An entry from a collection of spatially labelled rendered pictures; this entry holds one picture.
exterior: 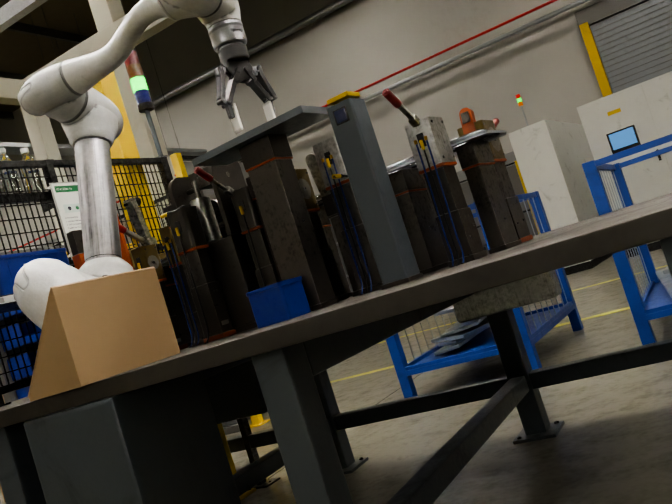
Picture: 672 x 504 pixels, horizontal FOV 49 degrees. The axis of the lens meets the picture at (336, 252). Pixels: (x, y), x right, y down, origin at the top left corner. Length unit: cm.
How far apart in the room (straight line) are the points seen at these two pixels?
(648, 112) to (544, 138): 126
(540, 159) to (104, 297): 858
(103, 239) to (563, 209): 827
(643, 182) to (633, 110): 89
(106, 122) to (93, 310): 73
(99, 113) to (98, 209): 30
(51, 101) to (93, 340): 77
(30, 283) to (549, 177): 856
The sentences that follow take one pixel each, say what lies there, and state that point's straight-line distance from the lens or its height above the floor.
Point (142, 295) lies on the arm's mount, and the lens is 184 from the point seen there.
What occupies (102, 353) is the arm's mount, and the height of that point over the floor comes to 75.
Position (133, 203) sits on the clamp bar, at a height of 119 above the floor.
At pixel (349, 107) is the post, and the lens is 172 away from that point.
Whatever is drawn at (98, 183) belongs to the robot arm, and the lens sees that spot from 220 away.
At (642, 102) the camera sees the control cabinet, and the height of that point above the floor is 177.
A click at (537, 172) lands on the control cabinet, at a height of 139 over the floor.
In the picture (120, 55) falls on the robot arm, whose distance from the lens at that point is 208.
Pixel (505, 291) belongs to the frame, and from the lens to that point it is 246.
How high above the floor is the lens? 73
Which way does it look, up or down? 3 degrees up
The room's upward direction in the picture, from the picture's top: 18 degrees counter-clockwise
